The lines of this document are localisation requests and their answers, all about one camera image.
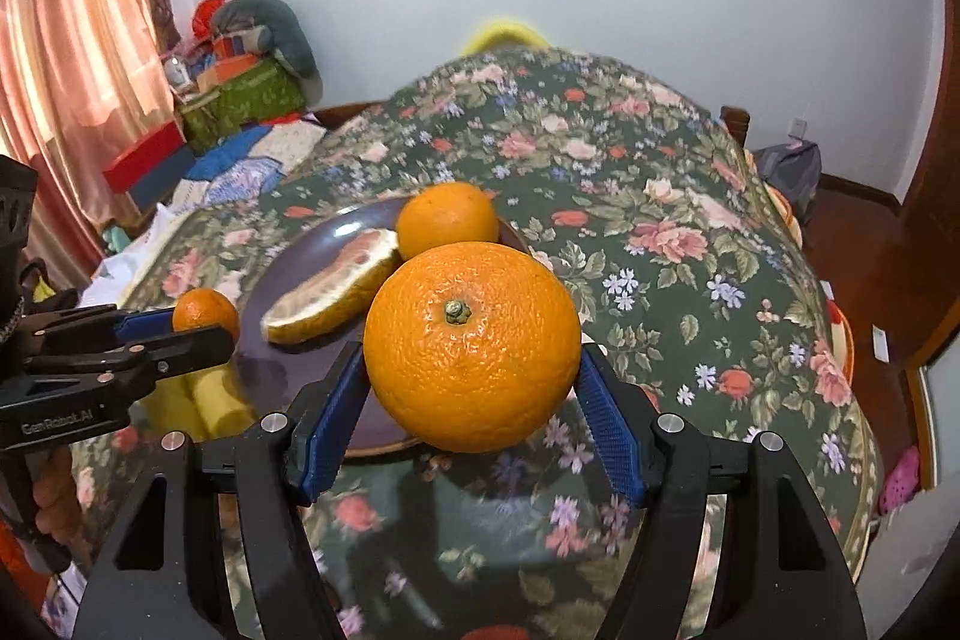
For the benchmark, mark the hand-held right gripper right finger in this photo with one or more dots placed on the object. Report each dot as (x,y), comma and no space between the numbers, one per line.
(611,430)

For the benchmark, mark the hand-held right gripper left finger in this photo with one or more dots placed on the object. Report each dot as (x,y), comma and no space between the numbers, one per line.
(330,419)

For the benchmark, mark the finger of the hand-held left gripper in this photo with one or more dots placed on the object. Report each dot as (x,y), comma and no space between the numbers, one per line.
(146,325)
(195,347)

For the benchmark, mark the small mandarin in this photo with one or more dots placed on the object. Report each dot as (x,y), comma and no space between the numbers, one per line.
(206,308)

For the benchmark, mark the dark purple plate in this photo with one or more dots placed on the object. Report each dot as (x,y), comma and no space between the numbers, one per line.
(296,381)

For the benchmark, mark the large orange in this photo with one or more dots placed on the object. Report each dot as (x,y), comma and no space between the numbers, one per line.
(472,347)

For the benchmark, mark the yellow banana bunch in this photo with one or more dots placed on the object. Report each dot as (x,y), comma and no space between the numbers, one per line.
(214,404)

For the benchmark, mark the white cloth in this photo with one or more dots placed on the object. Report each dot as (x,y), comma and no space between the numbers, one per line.
(127,257)

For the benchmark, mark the peeled pomelo segment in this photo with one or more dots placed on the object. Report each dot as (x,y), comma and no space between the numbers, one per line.
(330,299)

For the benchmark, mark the red box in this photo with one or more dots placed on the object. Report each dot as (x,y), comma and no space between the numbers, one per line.
(142,156)

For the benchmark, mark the pile of clothes and boxes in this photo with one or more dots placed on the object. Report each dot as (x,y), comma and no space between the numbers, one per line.
(255,160)

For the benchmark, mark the medium orange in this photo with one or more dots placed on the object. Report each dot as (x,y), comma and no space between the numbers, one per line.
(448,220)

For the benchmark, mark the green patterned bag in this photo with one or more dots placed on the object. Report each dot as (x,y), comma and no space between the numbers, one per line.
(251,96)

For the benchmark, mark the orange box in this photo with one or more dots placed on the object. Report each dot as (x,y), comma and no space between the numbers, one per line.
(225,72)

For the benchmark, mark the pink curtain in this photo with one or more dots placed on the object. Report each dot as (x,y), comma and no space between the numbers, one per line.
(67,48)

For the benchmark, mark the pink slipper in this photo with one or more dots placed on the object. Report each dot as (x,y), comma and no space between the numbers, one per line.
(900,479)

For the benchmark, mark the grey backpack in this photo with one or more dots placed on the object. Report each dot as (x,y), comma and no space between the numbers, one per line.
(787,175)

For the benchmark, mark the grey plush pillow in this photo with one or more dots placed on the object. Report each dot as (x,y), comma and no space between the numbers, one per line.
(270,29)

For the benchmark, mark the yellow cushion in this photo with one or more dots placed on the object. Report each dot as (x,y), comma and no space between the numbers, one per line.
(504,34)

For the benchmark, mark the wooden bed frame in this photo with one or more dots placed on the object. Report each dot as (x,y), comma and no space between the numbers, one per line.
(735,124)

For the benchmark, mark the wall socket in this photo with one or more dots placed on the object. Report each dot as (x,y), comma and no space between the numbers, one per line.
(799,125)

